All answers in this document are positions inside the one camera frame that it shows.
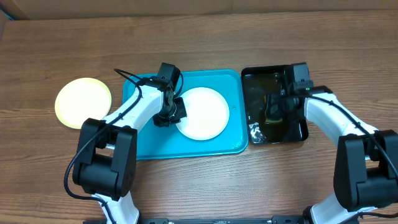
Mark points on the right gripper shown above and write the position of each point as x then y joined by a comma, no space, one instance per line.
299,117

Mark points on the yellow plate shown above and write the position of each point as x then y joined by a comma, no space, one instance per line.
81,99

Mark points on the black water tray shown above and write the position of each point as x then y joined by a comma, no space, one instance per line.
256,84

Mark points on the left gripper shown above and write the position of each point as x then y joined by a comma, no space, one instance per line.
160,121

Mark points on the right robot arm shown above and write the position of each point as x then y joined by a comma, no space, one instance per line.
365,174

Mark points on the yellow green sponge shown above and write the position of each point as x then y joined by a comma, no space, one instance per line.
272,113

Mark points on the white plate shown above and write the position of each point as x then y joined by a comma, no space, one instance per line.
207,114

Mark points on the teal serving tray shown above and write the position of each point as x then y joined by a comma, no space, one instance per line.
169,143

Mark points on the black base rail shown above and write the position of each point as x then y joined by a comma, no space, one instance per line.
296,219

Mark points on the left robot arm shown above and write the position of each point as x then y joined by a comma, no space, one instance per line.
104,165

